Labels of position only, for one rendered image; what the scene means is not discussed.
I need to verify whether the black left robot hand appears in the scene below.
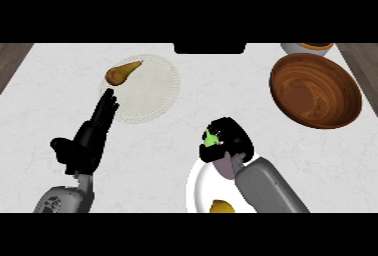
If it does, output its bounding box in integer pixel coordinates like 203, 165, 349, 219
49, 87, 121, 176

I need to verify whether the white plate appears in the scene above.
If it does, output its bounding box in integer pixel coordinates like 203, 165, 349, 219
185, 157, 259, 214

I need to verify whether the yellow-brown fruit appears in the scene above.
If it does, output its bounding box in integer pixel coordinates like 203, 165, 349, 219
209, 199, 237, 214

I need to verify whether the purple eggplant with green stem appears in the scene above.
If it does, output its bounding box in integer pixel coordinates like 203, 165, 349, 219
203, 129, 240, 180

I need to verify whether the black appliance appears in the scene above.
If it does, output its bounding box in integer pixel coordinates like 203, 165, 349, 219
173, 43, 247, 55

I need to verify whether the brown wooden bowl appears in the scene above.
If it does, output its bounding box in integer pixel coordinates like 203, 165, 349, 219
268, 52, 365, 130

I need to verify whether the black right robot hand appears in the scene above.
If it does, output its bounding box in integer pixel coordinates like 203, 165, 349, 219
198, 116, 257, 164

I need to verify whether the brown pear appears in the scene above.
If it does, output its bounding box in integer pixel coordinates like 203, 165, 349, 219
104, 60, 145, 87

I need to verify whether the cream beaded plate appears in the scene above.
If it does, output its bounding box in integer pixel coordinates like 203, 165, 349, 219
101, 54, 182, 125

